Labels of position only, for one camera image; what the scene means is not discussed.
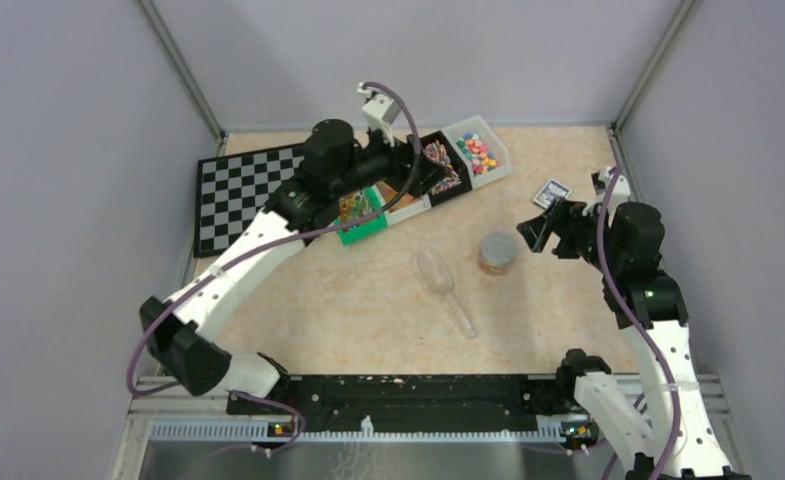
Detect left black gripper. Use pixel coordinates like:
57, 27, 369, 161
332, 119, 450, 198

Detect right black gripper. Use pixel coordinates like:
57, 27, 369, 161
517, 196, 623, 274

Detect clear plastic cup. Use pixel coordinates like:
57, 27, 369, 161
477, 256, 515, 276

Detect green candy bin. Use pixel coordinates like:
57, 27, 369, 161
335, 187, 388, 246

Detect clear plastic scoop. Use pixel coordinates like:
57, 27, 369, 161
416, 248, 478, 339

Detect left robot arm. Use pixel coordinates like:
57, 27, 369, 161
134, 119, 443, 414

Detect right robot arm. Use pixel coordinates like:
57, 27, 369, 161
516, 200, 743, 479

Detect white bin orange candies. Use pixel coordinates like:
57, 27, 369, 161
375, 182, 431, 225

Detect white bin colourful candies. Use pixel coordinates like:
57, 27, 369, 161
440, 115, 512, 189

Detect blue playing card box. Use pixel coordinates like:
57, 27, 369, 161
532, 179, 572, 210

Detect black candy bin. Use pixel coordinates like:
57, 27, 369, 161
420, 131, 473, 207

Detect black grey chessboard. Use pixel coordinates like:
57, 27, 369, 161
193, 143, 304, 258

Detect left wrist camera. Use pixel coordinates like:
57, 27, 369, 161
357, 82, 401, 147

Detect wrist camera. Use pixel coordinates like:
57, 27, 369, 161
357, 82, 401, 147
586, 166, 632, 215

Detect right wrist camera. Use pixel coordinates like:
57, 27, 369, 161
586, 166, 632, 215

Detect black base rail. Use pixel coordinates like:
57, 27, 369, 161
226, 372, 622, 439

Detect white cable duct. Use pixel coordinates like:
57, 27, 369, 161
150, 414, 586, 443

